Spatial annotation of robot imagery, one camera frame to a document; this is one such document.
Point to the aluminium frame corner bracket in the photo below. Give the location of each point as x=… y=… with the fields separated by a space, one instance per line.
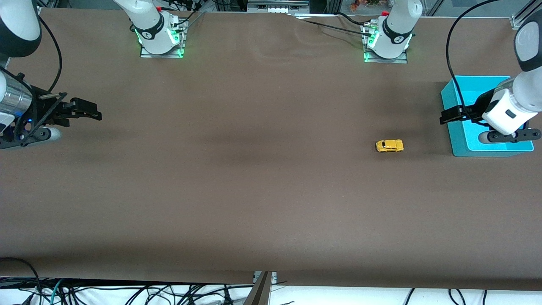
x=518 y=21

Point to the metal table leg bar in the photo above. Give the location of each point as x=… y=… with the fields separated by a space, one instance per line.
x=260 y=292

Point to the teal plastic bin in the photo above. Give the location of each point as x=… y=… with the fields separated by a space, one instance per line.
x=461 y=140

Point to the white power strip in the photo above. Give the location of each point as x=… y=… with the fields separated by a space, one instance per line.
x=277 y=7

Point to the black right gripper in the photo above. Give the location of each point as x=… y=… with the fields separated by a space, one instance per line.
x=41 y=108

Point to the yellow beetle toy car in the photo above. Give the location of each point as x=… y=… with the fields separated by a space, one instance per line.
x=389 y=146

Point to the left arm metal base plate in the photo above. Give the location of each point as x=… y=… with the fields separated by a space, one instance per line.
x=402 y=59

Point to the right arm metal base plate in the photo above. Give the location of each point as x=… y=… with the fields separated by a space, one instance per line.
x=146 y=54

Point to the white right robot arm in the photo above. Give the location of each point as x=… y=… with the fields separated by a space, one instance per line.
x=17 y=21

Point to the brown table mat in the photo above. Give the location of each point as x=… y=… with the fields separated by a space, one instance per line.
x=271 y=190

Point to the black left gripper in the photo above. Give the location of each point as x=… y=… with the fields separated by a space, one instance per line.
x=479 y=106

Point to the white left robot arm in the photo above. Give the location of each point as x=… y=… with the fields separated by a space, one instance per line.
x=508 y=106

